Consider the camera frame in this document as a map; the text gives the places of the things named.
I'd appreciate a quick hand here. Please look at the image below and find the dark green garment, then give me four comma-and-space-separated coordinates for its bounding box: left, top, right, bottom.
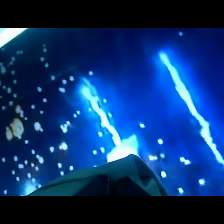
27, 153, 169, 197

